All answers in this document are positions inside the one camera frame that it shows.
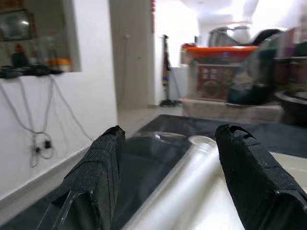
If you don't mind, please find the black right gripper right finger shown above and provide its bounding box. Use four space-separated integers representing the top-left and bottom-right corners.
214 124 307 230

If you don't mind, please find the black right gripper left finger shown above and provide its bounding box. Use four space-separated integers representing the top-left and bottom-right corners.
23 125 127 230

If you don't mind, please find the white plastic table leg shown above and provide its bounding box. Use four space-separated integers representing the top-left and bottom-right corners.
122 134 240 230

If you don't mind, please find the white plastic table top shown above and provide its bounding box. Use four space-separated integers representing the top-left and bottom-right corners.
267 150 307 192

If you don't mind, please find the black plastic table cover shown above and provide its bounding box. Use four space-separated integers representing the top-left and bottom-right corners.
0 114 307 230

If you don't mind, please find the clear plastic tape piece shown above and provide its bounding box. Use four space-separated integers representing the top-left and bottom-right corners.
129 130 188 154

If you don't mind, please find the beige patterned bench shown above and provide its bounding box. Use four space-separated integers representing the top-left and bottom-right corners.
182 95 283 123

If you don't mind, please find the black bag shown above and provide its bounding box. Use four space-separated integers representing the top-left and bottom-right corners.
227 28 288 106

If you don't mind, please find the floor mop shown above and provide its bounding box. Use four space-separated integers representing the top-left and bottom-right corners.
159 34 179 107

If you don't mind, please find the orange lid storage box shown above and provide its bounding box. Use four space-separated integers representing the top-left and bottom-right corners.
181 45 260 101

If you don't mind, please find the orange lid jar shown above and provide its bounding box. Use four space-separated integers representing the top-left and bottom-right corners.
47 58 71 72

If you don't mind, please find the white appliance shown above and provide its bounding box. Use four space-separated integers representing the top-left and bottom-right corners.
171 67 190 99

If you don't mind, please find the dark framed picture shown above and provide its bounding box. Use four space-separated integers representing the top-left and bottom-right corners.
0 9 33 41

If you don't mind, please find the black wall cable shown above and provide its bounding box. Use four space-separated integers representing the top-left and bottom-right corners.
0 76 94 168

